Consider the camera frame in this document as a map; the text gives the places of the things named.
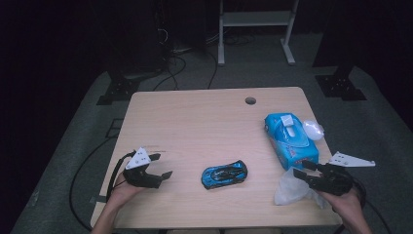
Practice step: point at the black stand base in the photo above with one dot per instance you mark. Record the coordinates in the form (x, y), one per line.
(339, 87)
(118, 92)

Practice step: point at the person's left hand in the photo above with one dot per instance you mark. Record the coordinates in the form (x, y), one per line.
(121, 195)

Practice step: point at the black tape floor outline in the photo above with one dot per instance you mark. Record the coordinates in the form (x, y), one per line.
(109, 128)

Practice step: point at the white wet wipe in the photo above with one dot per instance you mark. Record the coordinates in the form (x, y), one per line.
(290, 191)

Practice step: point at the grey tape strip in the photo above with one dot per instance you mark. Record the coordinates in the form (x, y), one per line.
(97, 199)

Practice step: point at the white metal stand frame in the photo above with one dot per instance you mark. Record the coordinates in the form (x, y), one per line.
(256, 18)

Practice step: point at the person's right hand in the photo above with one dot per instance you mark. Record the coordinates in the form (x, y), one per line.
(347, 206)

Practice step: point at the blue wet wipes pack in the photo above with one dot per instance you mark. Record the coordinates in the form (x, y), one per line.
(297, 149)

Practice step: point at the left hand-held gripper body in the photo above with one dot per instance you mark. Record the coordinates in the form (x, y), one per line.
(139, 177)

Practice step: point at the blue toy car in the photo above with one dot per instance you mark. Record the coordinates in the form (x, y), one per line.
(224, 175)

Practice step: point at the dark equipment cabinet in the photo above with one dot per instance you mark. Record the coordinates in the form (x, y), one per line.
(136, 39)

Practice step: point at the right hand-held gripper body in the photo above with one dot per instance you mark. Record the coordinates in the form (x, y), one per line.
(332, 182)

